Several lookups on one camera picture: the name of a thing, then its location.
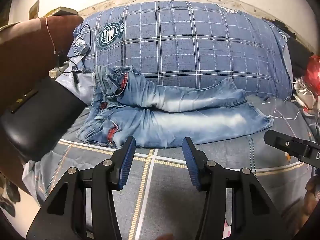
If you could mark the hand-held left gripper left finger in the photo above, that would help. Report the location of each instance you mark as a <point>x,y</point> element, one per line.
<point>127,165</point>

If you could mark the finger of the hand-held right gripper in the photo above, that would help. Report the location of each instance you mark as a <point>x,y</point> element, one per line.
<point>282,143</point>

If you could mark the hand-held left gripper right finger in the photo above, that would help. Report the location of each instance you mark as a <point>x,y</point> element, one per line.
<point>191,165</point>

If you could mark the faded blue denim pants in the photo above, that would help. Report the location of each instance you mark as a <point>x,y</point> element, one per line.
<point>175,125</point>

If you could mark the person's right hand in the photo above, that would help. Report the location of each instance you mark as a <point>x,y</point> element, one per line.
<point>314,188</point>

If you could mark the grey printed bed sheet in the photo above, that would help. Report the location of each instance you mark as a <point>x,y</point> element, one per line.
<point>237,192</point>

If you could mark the white shoe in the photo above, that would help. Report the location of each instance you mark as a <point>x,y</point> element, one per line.
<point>303,93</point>

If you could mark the red plastic bag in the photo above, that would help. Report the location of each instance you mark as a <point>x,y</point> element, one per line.
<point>313,70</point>

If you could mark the pale blue cloth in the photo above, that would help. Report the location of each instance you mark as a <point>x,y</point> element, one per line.
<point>80,90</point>

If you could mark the black leather cushion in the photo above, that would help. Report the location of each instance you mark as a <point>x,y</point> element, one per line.
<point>42,115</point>

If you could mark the white power strip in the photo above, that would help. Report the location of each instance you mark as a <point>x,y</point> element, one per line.
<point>58,70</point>

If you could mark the brown wooden headboard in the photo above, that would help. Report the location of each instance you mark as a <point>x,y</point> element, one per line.
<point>22,47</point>

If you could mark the gold framed picture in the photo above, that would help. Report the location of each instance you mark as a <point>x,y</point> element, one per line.
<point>34,10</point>

